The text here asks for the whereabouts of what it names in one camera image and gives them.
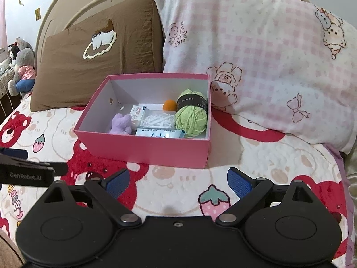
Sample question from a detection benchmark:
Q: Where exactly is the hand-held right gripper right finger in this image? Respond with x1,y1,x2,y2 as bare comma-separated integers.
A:
216,167,313,226

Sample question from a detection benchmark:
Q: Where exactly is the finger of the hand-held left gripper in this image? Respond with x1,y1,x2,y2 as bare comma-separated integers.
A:
50,162,69,177
0,147,51,168

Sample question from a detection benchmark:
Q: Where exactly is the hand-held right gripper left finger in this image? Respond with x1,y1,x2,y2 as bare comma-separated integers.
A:
45,168,143,226

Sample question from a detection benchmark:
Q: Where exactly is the pink cardboard box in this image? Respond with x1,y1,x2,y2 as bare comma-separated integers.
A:
74,73,211,169

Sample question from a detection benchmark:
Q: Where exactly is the purple plush toy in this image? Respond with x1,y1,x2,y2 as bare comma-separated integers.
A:
109,113,133,136

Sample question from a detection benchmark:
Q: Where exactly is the blue white tissue packet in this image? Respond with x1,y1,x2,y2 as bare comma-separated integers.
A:
135,128,186,139

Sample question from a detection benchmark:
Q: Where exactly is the clear white cotton packet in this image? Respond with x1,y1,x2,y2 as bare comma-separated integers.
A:
139,110,177,131

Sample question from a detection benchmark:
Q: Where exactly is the small white wipes packet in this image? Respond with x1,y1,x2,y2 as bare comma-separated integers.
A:
130,104,152,123

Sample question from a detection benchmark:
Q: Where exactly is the red bear printed blanket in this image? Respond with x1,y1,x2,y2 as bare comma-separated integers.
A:
0,92,349,268

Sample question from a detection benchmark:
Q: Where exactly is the bedside table with patterned cloth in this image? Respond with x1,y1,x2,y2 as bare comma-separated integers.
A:
0,66,18,102

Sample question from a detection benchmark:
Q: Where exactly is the green yarn ball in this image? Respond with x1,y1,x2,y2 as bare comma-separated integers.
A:
174,89,209,138

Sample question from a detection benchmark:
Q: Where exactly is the beige fluffy blanket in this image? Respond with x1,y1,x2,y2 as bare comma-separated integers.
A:
0,229,23,268

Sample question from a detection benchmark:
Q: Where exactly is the grey stuffed toy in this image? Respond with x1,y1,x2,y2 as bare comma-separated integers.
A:
7,47,37,95

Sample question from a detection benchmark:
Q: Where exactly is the brown pillow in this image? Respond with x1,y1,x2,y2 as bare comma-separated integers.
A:
30,0,164,112

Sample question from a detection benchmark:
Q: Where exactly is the black white plush toy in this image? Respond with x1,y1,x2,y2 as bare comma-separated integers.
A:
8,43,22,68

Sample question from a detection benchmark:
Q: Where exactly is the pink white plaid pillow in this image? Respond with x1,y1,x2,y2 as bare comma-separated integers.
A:
151,0,357,155

